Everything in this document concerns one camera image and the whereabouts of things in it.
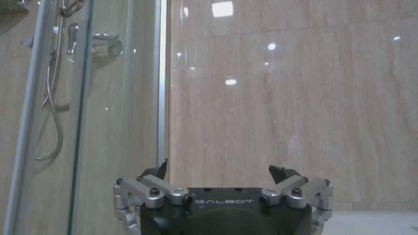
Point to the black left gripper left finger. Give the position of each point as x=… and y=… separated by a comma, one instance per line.
x=154, y=186

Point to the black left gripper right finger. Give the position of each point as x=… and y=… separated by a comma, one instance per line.
x=295, y=186

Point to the chrome shower mixer valve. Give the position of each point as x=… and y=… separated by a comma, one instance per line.
x=106, y=45

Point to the chrome shower head holder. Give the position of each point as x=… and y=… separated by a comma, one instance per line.
x=70, y=6

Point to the glass shower enclosure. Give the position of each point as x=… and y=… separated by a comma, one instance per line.
x=82, y=110

